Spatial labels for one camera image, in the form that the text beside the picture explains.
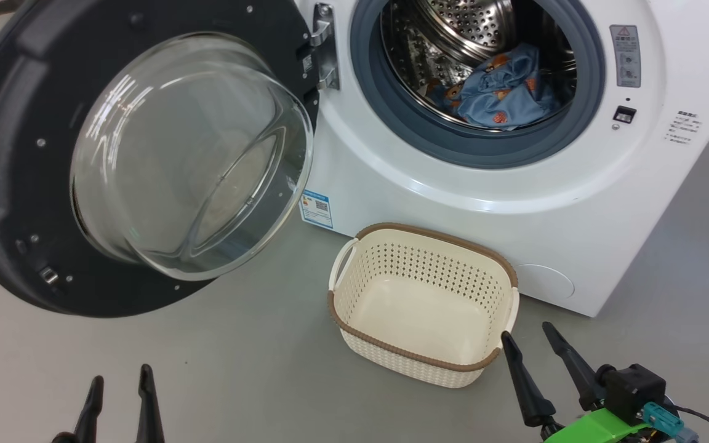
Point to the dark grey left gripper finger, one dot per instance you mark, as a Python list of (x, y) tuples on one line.
[(87, 418), (150, 418)]

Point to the green-plated right gripper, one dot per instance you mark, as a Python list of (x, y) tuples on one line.
[(600, 431)]

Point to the dark round washing machine door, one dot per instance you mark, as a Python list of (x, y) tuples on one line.
[(22, 184)]

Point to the blue patterned clothes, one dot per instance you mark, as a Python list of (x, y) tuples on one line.
[(502, 92)]

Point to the cream perforated laundry basket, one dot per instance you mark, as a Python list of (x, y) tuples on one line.
[(422, 307)]

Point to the white washing machine body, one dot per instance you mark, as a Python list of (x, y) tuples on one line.
[(514, 203)]

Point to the grey rubber door gasket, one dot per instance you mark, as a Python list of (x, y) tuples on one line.
[(391, 117)]

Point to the chrome door hinge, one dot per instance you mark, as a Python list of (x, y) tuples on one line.
[(325, 49)]

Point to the round white filter cover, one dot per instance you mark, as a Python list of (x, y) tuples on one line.
[(545, 282)]

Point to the blue energy label sticker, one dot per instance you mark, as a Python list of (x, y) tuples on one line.
[(316, 209)]

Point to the grey warning sticker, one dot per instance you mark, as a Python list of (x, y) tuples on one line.
[(625, 55)]

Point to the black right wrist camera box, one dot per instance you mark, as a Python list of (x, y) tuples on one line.
[(634, 391)]

